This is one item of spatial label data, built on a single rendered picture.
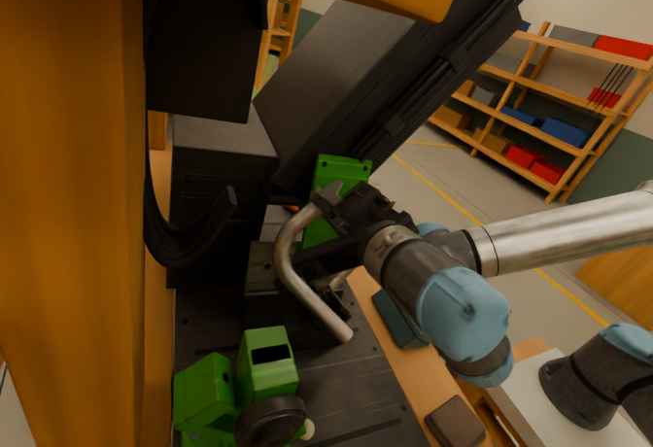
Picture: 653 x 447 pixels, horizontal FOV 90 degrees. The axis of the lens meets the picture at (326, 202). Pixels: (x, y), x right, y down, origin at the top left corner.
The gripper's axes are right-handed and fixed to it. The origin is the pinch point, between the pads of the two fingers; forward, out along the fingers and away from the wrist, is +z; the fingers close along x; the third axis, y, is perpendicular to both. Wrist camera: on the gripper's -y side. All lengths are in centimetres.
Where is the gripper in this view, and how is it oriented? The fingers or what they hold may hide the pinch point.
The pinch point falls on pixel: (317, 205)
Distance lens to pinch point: 58.3
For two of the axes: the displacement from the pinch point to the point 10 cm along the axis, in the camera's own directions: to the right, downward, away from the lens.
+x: -5.1, -7.0, -5.0
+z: -3.8, -3.4, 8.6
